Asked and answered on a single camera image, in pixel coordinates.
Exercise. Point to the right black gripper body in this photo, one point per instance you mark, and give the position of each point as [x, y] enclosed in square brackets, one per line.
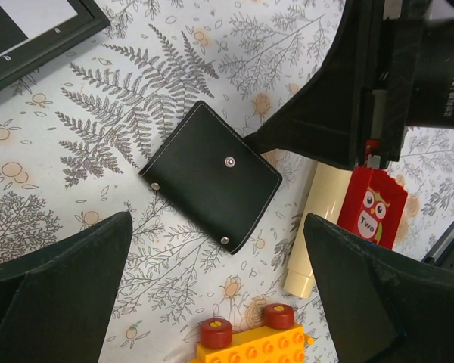
[414, 77]

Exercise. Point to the black white chessboard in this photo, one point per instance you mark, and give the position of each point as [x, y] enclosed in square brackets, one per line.
[33, 33]

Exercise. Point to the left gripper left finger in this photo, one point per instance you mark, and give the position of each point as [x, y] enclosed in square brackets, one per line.
[56, 302]

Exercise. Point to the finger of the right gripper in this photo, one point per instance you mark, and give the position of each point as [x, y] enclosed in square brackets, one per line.
[322, 120]

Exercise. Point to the floral table mat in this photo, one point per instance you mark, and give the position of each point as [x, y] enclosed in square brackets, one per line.
[74, 135]

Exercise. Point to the red owl toy block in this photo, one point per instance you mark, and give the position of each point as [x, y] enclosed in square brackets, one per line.
[373, 206]

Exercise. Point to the black leather card holder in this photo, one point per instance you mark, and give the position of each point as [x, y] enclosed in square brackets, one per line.
[208, 173]

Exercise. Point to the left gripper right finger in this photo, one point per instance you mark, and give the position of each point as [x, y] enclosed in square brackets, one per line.
[382, 306]

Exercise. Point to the cream toy microphone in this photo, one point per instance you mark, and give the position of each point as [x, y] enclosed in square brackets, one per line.
[321, 210]

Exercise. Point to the orange toy car block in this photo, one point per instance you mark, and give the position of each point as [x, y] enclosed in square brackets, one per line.
[280, 339]

